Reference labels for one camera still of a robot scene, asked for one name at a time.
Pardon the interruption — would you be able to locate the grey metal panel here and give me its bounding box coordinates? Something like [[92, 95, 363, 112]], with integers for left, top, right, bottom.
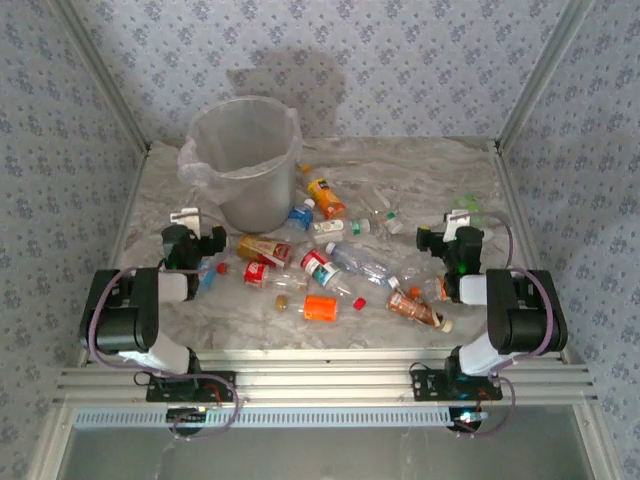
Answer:
[[62, 405, 599, 480]]

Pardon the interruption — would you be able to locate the aluminium right side rail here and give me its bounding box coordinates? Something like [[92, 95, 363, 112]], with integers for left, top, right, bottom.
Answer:
[[492, 142, 586, 364]]

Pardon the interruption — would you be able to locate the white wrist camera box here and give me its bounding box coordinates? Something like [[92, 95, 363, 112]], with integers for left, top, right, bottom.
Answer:
[[443, 209, 472, 242], [169, 208, 202, 236]]

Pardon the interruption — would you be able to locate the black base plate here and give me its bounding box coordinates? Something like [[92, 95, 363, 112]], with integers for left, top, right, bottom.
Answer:
[[408, 367, 504, 404], [145, 370, 237, 404]]

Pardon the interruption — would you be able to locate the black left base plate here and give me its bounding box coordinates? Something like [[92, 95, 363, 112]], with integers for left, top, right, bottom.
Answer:
[[145, 370, 237, 404]]

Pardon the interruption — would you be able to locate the large clear water bottle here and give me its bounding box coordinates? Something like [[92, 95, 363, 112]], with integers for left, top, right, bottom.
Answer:
[[324, 240, 402, 292]]

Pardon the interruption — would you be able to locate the orange juice bottle yellow label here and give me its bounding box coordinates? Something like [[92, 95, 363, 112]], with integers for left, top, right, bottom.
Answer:
[[298, 163, 347, 221]]

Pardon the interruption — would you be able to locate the aluminium front rail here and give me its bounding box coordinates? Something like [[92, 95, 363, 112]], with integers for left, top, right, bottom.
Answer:
[[53, 348, 600, 407]]

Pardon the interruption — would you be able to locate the clear bottle light blue label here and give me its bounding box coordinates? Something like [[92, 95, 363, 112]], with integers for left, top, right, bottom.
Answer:
[[196, 257, 217, 294]]

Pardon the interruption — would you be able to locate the right circuit board with LED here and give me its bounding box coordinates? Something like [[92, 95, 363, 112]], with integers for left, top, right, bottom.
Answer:
[[448, 407, 490, 432]]

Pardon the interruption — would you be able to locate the clear bottle plain orange label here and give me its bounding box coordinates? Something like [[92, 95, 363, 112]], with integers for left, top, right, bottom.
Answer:
[[274, 293, 340, 323]]

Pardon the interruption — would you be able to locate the small clear bottle orange label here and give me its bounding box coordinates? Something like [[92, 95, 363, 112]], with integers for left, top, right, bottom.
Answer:
[[423, 277, 451, 304]]

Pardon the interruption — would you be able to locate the clear plastic bin liner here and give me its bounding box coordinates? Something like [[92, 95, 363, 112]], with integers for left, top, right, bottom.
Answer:
[[177, 97, 306, 206]]

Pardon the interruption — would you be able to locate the circuit board with led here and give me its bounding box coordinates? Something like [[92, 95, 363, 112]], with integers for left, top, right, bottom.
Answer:
[[448, 407, 490, 432], [166, 406, 210, 427]]

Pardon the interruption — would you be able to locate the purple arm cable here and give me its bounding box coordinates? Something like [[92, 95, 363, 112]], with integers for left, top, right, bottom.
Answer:
[[79, 209, 246, 441], [452, 212, 561, 440]]

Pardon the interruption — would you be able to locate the brown tea bottle orange label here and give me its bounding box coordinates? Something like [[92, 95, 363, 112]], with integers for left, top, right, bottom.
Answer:
[[387, 291, 455, 334]]

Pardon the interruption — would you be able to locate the brown tea bottle red label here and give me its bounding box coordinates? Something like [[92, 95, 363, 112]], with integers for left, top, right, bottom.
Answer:
[[236, 233, 295, 269]]

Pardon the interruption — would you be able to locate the left circuit board with LED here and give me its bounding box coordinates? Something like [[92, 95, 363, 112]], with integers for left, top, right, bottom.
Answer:
[[166, 406, 210, 427]]

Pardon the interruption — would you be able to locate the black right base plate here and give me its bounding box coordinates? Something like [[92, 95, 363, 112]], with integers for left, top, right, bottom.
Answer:
[[408, 367, 504, 404]]

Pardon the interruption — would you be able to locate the grey mesh bin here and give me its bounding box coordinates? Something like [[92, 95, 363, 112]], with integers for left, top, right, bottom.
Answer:
[[187, 95, 301, 235]]

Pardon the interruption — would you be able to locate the aluminium corner post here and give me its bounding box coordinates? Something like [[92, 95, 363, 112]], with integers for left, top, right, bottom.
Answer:
[[52, 0, 153, 154], [494, 0, 599, 151]]

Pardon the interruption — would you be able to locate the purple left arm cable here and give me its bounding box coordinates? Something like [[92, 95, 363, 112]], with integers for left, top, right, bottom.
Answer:
[[79, 209, 246, 441]]

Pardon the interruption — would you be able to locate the grey slotted cable duct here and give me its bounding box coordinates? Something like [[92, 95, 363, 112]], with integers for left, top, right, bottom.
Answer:
[[73, 405, 490, 430]]

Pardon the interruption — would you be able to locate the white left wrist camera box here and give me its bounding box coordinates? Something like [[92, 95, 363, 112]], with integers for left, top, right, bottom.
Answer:
[[169, 208, 202, 236]]

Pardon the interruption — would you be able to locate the red label cola bottle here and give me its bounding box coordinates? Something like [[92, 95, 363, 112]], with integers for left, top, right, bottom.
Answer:
[[216, 260, 310, 292]]

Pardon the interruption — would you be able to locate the aluminium rail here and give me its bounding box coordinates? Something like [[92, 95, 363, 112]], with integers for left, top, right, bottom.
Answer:
[[53, 348, 600, 407], [492, 142, 586, 364], [79, 147, 154, 364]]

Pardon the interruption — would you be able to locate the clear bottle white floral label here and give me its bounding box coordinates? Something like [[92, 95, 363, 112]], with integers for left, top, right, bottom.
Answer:
[[310, 218, 349, 239]]

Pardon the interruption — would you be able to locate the aluminium right corner post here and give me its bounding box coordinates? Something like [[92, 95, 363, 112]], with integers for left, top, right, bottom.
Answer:
[[494, 0, 599, 151]]

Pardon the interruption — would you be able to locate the aluminium left side rail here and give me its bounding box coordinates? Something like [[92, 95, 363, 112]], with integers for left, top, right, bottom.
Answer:
[[79, 147, 154, 364]]

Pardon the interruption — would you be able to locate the aluminium left corner post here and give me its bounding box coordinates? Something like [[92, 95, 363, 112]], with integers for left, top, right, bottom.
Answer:
[[52, 0, 153, 154]]

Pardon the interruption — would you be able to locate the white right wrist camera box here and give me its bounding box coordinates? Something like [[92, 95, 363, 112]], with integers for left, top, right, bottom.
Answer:
[[443, 209, 472, 242]]

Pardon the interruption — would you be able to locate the clear bottle red teal label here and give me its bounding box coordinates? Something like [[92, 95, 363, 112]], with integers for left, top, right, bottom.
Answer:
[[298, 248, 355, 303]]

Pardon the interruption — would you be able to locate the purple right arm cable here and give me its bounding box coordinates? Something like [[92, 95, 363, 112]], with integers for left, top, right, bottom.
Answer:
[[452, 212, 561, 440]]

